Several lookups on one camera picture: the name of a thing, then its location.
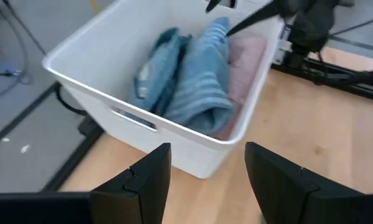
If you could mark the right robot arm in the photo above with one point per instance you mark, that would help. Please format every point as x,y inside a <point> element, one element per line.
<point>298,59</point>

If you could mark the blue striped shirt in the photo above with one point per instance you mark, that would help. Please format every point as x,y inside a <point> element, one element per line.
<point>202,87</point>

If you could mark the pink checked shirt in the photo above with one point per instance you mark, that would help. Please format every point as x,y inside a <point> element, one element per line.
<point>248,62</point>

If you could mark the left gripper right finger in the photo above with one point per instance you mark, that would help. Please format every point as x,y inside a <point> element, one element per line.
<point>283,193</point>

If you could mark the white plastic bin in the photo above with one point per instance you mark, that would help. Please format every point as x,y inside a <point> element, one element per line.
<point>112,62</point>

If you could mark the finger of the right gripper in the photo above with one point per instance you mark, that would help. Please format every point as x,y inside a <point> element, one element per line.
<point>258,17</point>
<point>212,5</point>

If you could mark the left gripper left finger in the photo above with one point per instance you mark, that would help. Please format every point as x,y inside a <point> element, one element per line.
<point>136,196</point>

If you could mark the gray metal bracket plate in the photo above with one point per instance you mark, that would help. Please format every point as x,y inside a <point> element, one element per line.
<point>282,46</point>

